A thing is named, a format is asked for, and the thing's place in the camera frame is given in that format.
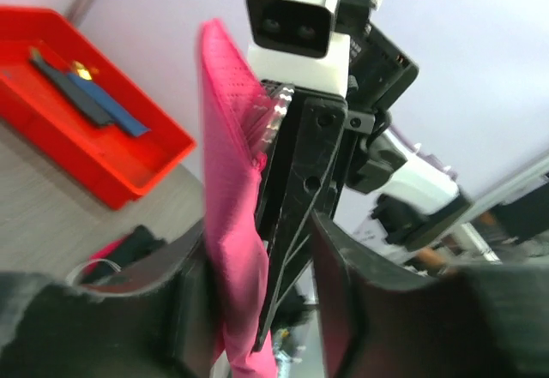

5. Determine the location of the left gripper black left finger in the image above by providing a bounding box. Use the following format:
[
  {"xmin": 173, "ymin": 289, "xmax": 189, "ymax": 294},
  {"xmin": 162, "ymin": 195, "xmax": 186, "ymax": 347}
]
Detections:
[{"xmin": 1, "ymin": 223, "xmax": 214, "ymax": 377}]

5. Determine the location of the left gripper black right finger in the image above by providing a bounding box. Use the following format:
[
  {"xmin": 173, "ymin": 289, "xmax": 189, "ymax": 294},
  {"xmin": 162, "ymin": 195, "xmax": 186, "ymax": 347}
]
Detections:
[{"xmin": 311, "ymin": 213, "xmax": 548, "ymax": 378}]

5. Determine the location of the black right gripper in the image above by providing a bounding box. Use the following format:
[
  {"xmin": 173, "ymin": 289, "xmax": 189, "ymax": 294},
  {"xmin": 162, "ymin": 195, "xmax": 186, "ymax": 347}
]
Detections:
[{"xmin": 253, "ymin": 0, "xmax": 419, "ymax": 351}]

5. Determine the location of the pink paper napkin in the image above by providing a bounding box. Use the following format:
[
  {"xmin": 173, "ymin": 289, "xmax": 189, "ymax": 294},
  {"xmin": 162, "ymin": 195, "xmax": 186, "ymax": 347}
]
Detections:
[{"xmin": 197, "ymin": 20, "xmax": 277, "ymax": 377}]

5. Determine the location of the silver fork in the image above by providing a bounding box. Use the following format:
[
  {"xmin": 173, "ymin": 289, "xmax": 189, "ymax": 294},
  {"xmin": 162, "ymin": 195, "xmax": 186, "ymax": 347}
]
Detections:
[{"xmin": 242, "ymin": 84, "xmax": 295, "ymax": 157}]

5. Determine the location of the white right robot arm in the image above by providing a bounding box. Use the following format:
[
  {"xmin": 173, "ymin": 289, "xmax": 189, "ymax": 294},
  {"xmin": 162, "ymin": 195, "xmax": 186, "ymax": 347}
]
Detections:
[{"xmin": 246, "ymin": 0, "xmax": 469, "ymax": 347}]

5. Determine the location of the blue rolled napkin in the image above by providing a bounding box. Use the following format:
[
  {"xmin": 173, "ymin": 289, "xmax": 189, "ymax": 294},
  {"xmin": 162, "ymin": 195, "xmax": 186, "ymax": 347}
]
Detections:
[{"xmin": 66, "ymin": 72, "xmax": 150, "ymax": 137}]

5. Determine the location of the black rolled napkin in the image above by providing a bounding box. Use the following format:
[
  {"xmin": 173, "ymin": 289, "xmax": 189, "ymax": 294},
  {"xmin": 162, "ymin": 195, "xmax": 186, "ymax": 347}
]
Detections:
[{"xmin": 29, "ymin": 47, "xmax": 114, "ymax": 128}]

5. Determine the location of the black folded garment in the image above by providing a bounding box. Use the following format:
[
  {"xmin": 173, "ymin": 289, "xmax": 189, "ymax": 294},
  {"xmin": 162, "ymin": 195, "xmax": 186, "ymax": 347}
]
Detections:
[{"xmin": 78, "ymin": 225, "xmax": 167, "ymax": 284}]

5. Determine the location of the red folded garment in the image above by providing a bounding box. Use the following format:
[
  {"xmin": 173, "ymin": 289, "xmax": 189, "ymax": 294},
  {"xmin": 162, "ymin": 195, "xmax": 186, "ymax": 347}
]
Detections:
[{"xmin": 84, "ymin": 237, "xmax": 130, "ymax": 279}]

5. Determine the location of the red plastic bin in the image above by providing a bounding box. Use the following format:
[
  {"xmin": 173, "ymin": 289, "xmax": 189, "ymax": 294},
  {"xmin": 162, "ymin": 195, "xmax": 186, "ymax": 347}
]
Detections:
[{"xmin": 1, "ymin": 6, "xmax": 196, "ymax": 210}]

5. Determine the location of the white hat cord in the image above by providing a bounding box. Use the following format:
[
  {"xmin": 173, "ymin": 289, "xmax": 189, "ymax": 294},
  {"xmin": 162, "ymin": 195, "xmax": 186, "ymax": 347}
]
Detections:
[{"xmin": 66, "ymin": 258, "xmax": 125, "ymax": 287}]

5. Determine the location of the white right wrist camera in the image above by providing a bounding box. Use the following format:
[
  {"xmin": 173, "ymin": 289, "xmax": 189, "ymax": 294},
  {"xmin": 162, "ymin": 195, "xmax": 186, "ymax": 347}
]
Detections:
[{"xmin": 246, "ymin": 0, "xmax": 383, "ymax": 96}]

